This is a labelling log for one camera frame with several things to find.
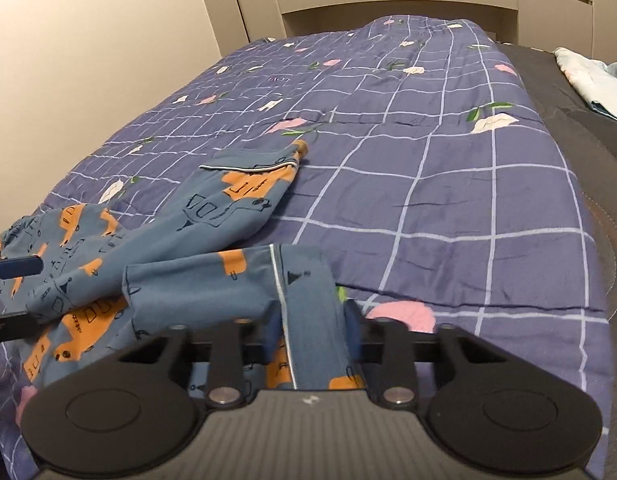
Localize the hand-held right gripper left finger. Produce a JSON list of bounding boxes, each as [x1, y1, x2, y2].
[[116, 317, 286, 408]]

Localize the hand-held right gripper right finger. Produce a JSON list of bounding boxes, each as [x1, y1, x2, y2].
[[346, 305, 509, 407]]

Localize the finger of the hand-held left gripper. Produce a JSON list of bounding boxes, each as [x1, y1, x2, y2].
[[0, 252, 44, 282], [0, 310, 39, 345]]

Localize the blue pants with orange print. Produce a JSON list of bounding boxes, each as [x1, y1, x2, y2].
[[0, 140, 369, 393]]

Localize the purple checked floral blanket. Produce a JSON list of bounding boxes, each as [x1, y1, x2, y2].
[[0, 15, 612, 480]]

